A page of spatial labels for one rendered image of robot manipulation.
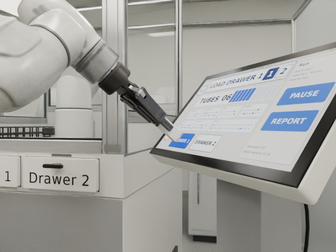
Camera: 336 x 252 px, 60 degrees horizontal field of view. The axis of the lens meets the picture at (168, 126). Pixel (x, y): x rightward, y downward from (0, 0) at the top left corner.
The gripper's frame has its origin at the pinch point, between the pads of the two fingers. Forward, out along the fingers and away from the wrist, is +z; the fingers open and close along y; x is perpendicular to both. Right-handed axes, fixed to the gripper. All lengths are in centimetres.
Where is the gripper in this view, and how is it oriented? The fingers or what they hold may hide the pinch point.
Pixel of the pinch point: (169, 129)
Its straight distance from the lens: 72.9
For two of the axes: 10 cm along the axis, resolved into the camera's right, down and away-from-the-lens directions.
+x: -5.8, 7.7, -2.8
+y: -4.3, 0.0, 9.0
